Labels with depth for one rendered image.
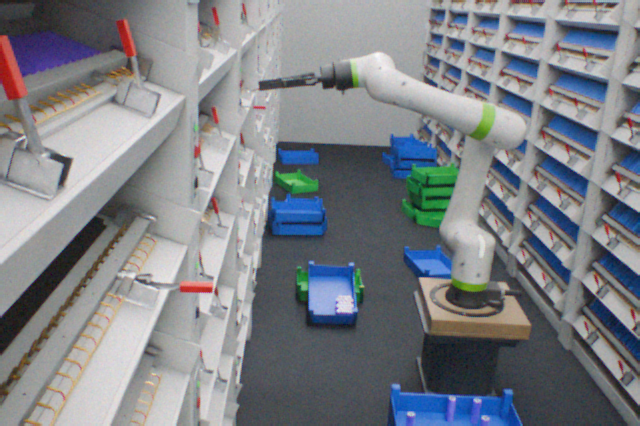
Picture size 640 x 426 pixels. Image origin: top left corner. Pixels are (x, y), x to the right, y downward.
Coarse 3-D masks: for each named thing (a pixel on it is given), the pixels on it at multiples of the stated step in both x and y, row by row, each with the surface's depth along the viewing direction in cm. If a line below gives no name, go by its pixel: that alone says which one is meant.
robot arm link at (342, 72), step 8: (336, 64) 198; (344, 64) 197; (336, 72) 197; (344, 72) 197; (336, 80) 197; (344, 80) 198; (352, 80) 198; (336, 88) 200; (344, 88) 200; (352, 88) 201
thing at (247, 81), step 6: (240, 72) 215; (240, 78) 216; (246, 78) 216; (252, 78) 216; (246, 84) 217; (252, 84) 217; (258, 84) 217; (246, 90) 217; (252, 96) 210; (246, 102) 196; (240, 108) 159; (246, 108) 188; (240, 114) 160; (246, 114) 192; (240, 126) 166
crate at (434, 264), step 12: (408, 252) 331; (420, 252) 335; (432, 252) 336; (408, 264) 327; (420, 264) 330; (432, 264) 331; (444, 264) 331; (420, 276) 312; (432, 276) 306; (444, 276) 308
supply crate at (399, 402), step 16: (400, 400) 158; (416, 400) 158; (432, 400) 158; (464, 400) 158; (496, 400) 158; (400, 416) 157; (416, 416) 157; (432, 416) 157; (464, 416) 158; (480, 416) 158; (496, 416) 159; (512, 416) 154
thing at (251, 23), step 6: (246, 12) 209; (246, 18) 194; (252, 18) 210; (258, 18) 210; (246, 24) 195; (252, 24) 210; (258, 24) 210; (246, 30) 153; (252, 30) 195; (246, 36) 185; (252, 36) 193; (246, 42) 171; (252, 42) 206; (246, 48) 185
